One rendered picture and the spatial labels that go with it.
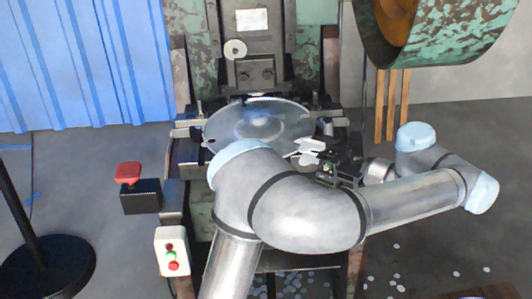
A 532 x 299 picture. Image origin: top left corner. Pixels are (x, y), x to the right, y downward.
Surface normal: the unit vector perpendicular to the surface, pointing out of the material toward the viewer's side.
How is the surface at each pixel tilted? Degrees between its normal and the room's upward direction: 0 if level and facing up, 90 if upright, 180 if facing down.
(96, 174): 0
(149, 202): 90
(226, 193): 71
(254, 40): 90
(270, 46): 90
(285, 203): 35
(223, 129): 2
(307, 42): 90
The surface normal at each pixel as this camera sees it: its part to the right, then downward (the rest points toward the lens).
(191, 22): 0.04, 0.60
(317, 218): 0.16, -0.11
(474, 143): -0.05, -0.79
